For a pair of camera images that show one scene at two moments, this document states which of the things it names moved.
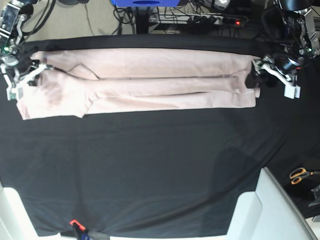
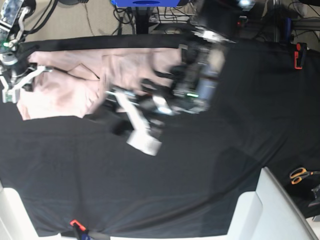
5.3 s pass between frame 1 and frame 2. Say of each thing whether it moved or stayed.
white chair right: stayed
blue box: stayed
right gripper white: moved
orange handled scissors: stayed
